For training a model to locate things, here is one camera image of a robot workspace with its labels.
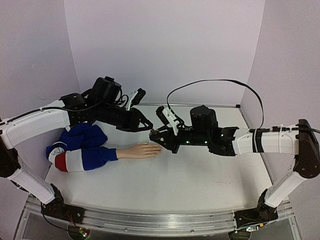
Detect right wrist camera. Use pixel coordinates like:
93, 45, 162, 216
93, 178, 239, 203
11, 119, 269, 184
155, 106, 185, 136

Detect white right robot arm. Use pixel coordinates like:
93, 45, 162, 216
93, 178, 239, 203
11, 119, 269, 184
149, 105, 320, 208

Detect blue white red sleeve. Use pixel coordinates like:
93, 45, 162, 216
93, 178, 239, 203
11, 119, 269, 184
45, 123, 118, 173

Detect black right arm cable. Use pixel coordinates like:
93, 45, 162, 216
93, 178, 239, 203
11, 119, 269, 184
166, 79, 320, 133

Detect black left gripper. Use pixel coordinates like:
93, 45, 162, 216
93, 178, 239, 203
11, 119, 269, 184
96, 101, 155, 133

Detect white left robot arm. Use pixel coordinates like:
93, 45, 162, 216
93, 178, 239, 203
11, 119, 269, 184
0, 76, 153, 219

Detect mannequin hand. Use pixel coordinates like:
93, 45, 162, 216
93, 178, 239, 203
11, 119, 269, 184
116, 142, 162, 160

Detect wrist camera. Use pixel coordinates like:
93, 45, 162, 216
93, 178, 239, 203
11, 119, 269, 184
125, 88, 146, 111
155, 106, 185, 136

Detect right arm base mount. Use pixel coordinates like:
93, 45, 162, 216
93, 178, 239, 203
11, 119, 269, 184
234, 191, 278, 230

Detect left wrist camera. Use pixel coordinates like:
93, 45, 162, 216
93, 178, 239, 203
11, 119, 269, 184
125, 88, 146, 111

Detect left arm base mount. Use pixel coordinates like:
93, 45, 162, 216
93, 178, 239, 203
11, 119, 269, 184
41, 183, 85, 224

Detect aluminium table frame rail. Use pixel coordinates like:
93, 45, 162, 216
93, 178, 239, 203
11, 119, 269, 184
14, 197, 302, 240

